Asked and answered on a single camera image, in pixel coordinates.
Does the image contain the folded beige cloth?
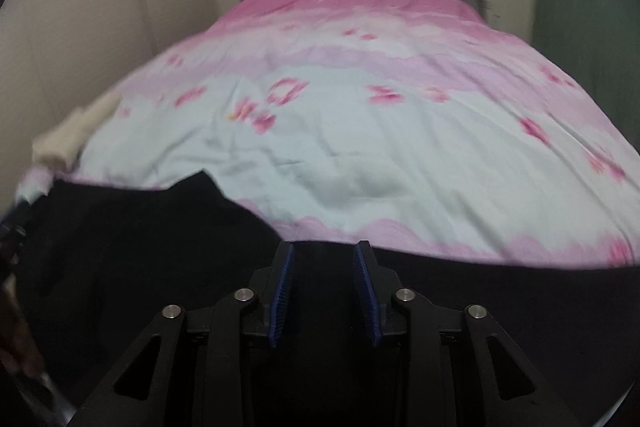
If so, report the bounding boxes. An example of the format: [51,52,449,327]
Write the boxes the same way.
[31,96,119,170]

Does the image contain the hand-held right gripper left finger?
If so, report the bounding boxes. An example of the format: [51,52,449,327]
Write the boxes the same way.
[67,241,296,427]

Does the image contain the pink floral duvet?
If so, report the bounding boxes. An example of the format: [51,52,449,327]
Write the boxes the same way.
[15,0,640,269]

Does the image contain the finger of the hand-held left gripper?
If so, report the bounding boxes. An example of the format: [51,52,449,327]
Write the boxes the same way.
[0,202,29,269]

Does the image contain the black pants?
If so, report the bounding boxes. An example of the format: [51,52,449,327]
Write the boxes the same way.
[0,169,640,427]

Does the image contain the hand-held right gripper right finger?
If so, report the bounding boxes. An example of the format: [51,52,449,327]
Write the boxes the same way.
[352,241,583,427]

